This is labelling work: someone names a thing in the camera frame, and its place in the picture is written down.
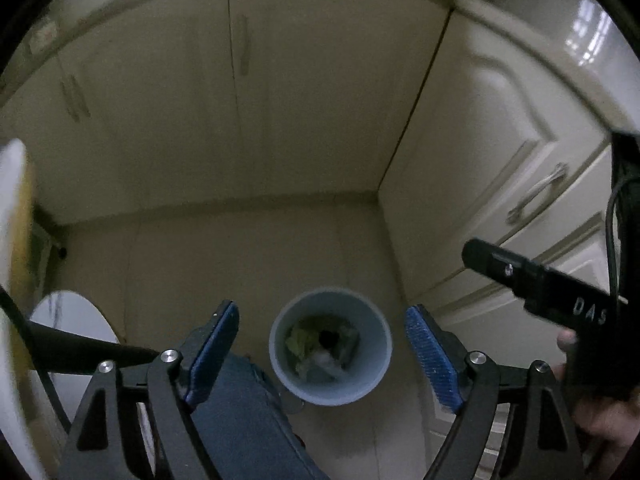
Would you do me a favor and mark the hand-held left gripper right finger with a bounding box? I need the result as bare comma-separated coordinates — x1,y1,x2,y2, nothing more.
404,305,586,480

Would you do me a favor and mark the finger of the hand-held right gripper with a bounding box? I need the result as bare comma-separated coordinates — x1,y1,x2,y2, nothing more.
462,238,553,306

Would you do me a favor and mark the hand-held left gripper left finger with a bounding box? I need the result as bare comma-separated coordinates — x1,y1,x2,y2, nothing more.
57,300,241,480

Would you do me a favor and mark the grey round trash bin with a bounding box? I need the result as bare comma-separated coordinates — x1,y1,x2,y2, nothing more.
268,287,393,407

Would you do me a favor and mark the light green plastic bag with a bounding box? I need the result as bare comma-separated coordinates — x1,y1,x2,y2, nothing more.
285,316,323,361

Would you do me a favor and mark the clear plastic wrapper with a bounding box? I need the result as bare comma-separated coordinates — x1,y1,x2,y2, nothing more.
297,350,346,378

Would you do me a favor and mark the person's right hand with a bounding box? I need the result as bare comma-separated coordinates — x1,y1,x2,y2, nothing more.
552,329,640,461

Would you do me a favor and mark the person's blue jeans leg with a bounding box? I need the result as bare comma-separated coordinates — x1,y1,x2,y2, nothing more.
192,352,331,480

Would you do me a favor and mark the cream moulded-door cabinet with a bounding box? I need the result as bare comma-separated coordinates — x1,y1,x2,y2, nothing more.
377,0,640,480

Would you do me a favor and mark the white yellow plate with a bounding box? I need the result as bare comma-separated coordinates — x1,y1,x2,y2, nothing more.
0,139,51,480

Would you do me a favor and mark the cream flat-door cabinet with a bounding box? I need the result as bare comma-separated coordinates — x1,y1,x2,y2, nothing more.
0,0,453,226

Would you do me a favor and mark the black cable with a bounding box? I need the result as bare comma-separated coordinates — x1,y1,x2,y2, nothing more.
605,175,631,306
0,285,71,433

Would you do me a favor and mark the silver curved cabinet handle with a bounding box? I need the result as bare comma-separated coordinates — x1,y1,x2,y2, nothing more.
507,162,568,226

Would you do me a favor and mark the straight cabinet handle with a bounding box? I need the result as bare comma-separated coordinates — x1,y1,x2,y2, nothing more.
72,75,91,118
237,15,251,76
60,77,76,118

